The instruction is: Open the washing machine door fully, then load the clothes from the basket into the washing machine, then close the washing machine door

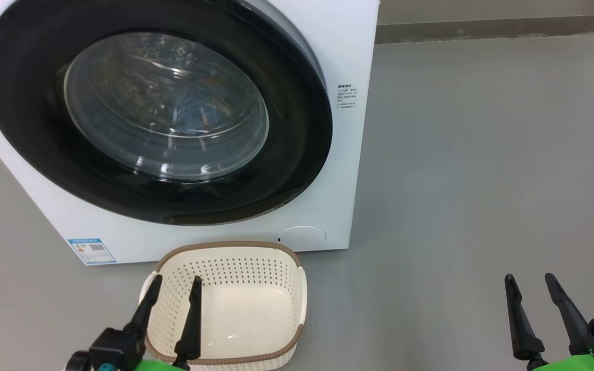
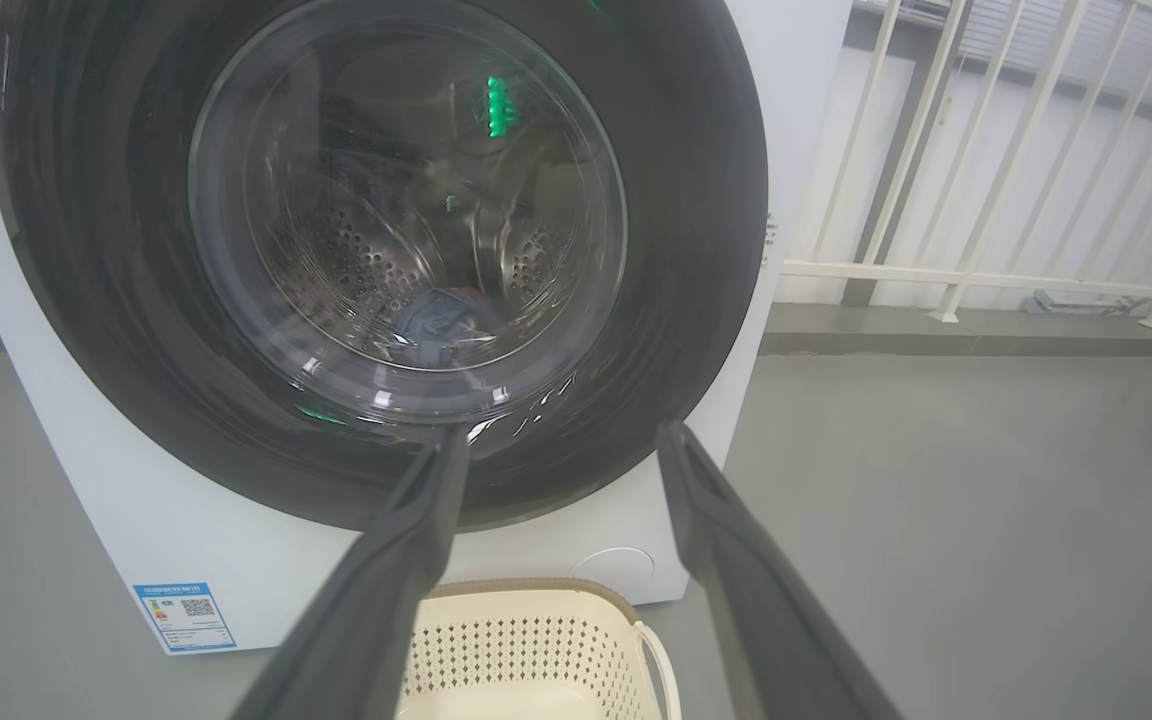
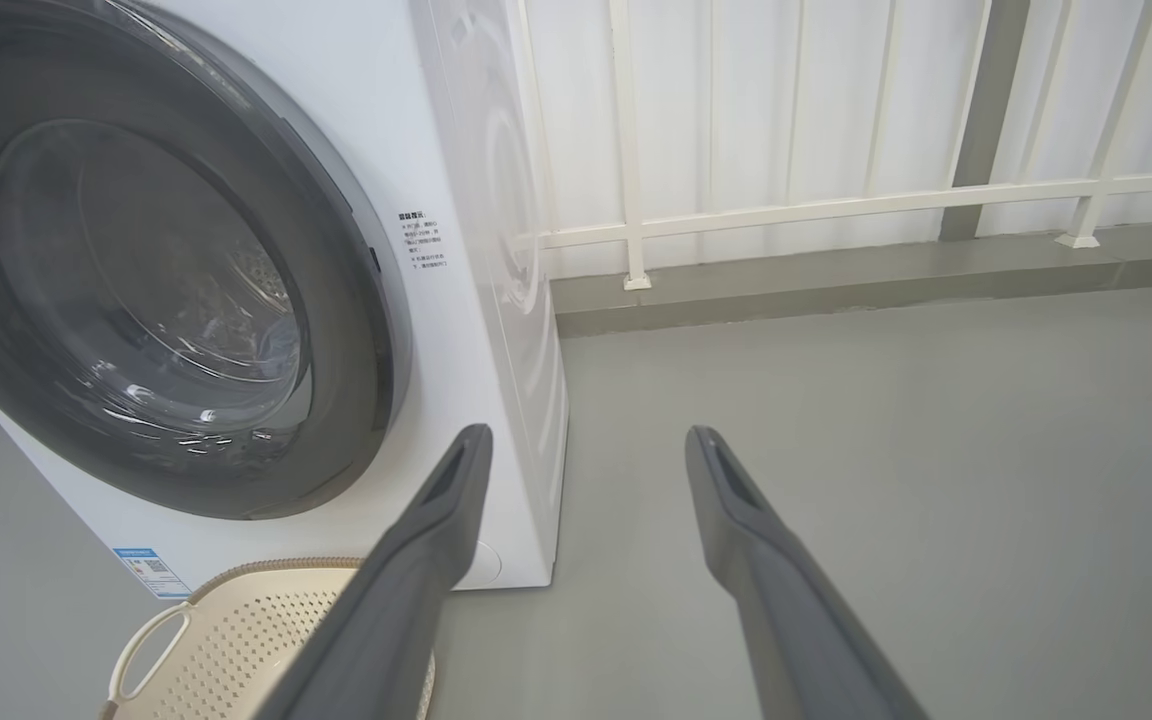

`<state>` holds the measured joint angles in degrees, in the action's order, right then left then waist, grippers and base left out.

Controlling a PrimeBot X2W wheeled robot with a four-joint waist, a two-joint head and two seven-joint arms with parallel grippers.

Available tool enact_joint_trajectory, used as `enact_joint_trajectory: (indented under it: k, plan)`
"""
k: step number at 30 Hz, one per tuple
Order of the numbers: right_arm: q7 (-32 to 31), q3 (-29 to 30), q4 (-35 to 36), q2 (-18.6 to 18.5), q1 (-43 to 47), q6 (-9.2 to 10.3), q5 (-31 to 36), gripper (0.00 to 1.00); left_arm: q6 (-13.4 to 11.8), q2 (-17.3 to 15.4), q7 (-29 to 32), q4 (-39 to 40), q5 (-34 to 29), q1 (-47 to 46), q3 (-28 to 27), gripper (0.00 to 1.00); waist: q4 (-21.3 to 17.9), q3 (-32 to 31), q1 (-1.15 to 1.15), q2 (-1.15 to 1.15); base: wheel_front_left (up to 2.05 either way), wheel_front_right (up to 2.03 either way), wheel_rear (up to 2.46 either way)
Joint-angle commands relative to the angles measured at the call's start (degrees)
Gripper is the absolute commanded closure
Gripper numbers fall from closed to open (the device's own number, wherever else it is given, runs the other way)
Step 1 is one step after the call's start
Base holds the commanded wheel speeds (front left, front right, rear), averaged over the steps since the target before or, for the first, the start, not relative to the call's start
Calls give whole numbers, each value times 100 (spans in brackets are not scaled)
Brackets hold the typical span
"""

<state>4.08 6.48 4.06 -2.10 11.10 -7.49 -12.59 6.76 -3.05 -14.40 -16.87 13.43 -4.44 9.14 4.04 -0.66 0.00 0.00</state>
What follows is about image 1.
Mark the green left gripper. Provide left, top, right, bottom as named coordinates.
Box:
left=123, top=274, right=203, bottom=371

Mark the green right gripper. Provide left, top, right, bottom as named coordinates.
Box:
left=504, top=273, right=594, bottom=371

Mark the blue patterned garment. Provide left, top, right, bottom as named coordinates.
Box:
left=171, top=77, right=238, bottom=137

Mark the black round glass washer door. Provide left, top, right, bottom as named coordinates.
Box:
left=0, top=0, right=334, bottom=226

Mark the white front-load washing machine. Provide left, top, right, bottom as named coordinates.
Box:
left=0, top=0, right=381, bottom=266

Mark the cream perforated laundry basket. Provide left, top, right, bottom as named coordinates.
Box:
left=139, top=241, right=308, bottom=371

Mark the blue energy label sticker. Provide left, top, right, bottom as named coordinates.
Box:
left=68, top=238, right=117, bottom=265

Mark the round white filter cover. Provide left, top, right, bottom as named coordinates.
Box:
left=275, top=226, right=327, bottom=252

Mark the small printed text label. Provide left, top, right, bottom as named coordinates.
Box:
left=336, top=84, right=358, bottom=110

